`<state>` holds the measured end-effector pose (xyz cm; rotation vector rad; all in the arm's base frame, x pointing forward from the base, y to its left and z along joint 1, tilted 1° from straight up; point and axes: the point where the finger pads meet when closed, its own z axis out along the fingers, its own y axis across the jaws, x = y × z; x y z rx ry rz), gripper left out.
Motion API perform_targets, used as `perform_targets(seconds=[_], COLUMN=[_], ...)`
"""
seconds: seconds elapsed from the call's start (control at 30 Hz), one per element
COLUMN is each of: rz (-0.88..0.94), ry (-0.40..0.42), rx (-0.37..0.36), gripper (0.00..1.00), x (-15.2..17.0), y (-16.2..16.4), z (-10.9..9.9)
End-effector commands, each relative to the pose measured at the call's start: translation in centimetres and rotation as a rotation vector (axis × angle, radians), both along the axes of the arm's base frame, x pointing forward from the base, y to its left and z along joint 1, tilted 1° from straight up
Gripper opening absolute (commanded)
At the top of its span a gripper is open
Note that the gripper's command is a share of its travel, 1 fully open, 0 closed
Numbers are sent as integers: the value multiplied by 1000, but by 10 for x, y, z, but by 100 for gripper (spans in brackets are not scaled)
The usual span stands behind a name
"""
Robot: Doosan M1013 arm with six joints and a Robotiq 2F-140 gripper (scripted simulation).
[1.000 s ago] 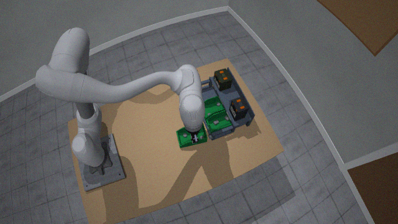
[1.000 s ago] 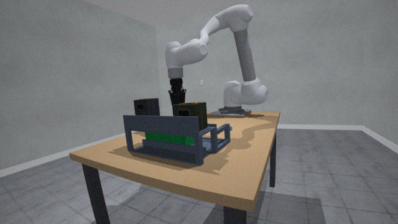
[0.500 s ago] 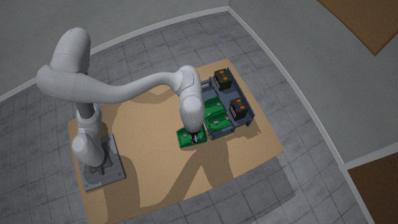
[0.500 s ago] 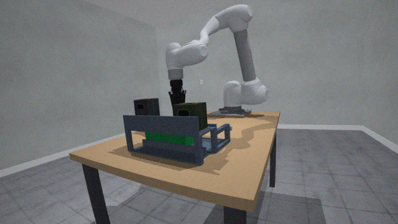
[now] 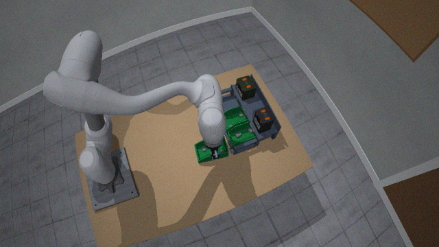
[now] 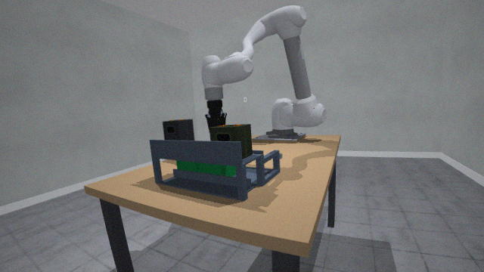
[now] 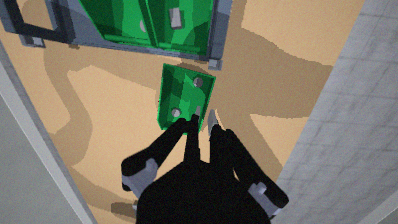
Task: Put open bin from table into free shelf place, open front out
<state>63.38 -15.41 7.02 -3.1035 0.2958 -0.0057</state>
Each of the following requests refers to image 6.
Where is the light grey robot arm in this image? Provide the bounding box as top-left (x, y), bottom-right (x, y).
top-left (201, 5), bottom-right (327, 138)

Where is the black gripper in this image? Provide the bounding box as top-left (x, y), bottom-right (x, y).
top-left (205, 100), bottom-right (227, 128)

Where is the dark blue metal shelf rack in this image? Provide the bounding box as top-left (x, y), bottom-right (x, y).
top-left (150, 140), bottom-right (283, 201)

